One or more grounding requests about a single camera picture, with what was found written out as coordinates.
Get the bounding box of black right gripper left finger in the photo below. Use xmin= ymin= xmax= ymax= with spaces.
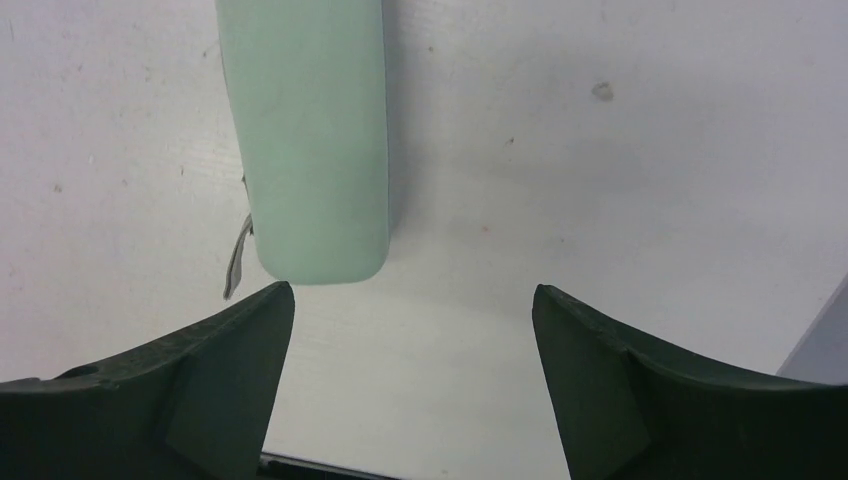
xmin=1 ymin=282 xmax=295 ymax=479

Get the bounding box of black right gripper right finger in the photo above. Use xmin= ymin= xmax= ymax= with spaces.
xmin=532 ymin=285 xmax=847 ymax=479

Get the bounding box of mint green umbrella case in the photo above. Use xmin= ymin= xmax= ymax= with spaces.
xmin=216 ymin=1 xmax=390 ymax=298

